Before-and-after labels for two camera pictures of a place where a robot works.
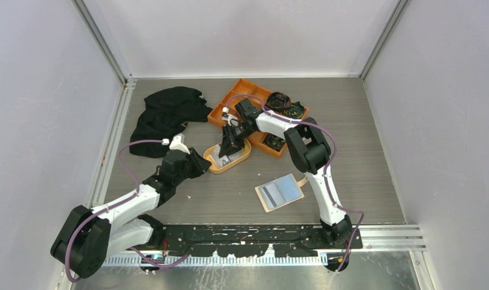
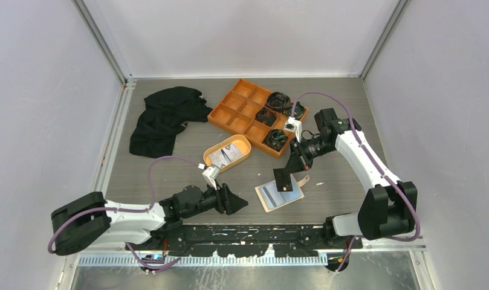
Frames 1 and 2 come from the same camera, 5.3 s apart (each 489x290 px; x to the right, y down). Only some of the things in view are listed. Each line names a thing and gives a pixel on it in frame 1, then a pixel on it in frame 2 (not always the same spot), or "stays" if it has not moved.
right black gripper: [229, 144] to [295, 165]
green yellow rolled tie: [274, 141] stays
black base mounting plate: [249, 240] stays
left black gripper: [200, 164] to [226, 200]
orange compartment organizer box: [255, 97] stays
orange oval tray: [218, 164] stays
